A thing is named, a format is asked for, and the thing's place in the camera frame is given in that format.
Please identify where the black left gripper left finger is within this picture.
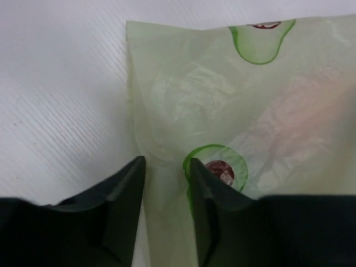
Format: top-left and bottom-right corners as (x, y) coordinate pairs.
(1, 156), (146, 266)

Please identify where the green avocado-print plastic bag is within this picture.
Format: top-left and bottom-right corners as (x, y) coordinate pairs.
(126, 15), (355, 266)

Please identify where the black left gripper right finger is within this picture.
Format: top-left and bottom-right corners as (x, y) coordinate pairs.
(190, 159), (355, 266)

